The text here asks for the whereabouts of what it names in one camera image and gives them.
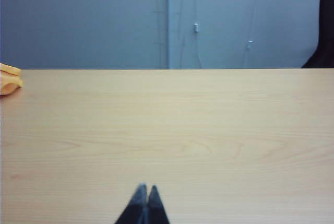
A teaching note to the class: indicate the yellow cloth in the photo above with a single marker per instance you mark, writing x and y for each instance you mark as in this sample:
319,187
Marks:
10,79

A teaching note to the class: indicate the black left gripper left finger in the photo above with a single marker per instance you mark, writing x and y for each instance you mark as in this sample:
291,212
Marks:
137,205

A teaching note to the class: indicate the black office chair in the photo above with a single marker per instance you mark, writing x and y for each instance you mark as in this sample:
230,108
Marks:
322,30

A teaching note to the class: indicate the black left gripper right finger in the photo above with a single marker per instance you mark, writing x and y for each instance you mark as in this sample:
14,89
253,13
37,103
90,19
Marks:
156,205

